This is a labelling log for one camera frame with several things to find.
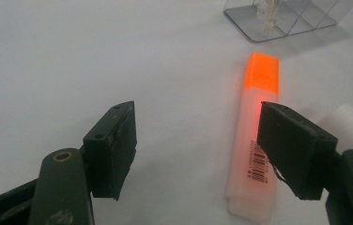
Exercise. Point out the clear plastic pen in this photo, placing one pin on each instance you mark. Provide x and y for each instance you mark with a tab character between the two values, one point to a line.
267	15

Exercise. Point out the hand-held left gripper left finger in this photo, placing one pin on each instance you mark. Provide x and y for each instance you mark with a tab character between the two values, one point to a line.
115	156

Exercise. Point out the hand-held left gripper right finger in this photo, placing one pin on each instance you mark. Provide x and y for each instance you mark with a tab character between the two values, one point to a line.
296	150

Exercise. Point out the clear acrylic pen organizer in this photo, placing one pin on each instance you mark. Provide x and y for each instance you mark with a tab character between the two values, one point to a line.
243	18

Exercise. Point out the orange highlighter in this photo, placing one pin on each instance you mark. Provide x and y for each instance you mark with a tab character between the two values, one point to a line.
260	78

